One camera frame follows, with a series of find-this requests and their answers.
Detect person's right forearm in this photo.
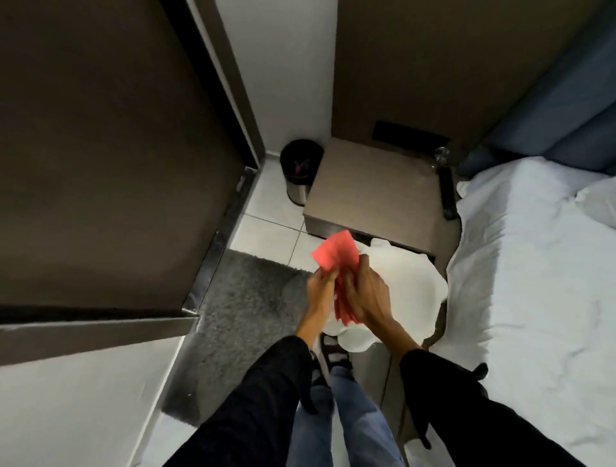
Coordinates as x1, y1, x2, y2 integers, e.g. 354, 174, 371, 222
371, 315, 585, 467

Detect person's right hand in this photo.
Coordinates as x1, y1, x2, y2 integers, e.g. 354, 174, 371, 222
340, 253, 391, 329

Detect person's left forearm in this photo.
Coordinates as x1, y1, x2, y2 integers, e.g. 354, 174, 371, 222
164, 308, 333, 467

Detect white bed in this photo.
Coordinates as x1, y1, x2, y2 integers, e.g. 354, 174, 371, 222
403, 155, 616, 467

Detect person's black sandal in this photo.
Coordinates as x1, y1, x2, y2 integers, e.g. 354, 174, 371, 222
310, 334, 354, 386

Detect white crumpled sheet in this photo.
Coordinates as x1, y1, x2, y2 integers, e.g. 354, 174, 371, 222
323, 238, 448, 355

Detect dark brown wardrobe door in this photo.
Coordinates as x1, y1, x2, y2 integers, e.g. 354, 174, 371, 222
0, 0, 266, 367

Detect brown bedside table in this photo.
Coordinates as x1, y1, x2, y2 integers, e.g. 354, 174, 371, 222
303, 138, 464, 270

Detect white pillow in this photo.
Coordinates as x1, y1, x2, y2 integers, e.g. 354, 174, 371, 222
575, 176, 616, 229

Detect black remote control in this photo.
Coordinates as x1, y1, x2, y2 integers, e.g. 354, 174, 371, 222
438, 166, 458, 221

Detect person's blue jeans legs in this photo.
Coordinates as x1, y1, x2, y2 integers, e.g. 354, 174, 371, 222
285, 366, 406, 467

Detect red cloth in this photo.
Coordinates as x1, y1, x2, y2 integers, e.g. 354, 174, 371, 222
310, 230, 366, 329

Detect brown headboard panel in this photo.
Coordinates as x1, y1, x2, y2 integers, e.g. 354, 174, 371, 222
331, 0, 608, 164

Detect grey floor mat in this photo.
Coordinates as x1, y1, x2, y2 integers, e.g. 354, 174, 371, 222
162, 249, 316, 427

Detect black wall switch panel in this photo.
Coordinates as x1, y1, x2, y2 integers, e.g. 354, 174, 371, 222
373, 120, 451, 154

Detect person's left hand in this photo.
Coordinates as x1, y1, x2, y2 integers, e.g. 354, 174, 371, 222
306, 266, 341, 324

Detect black trash bin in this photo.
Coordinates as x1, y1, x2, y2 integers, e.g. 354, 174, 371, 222
279, 139, 324, 207

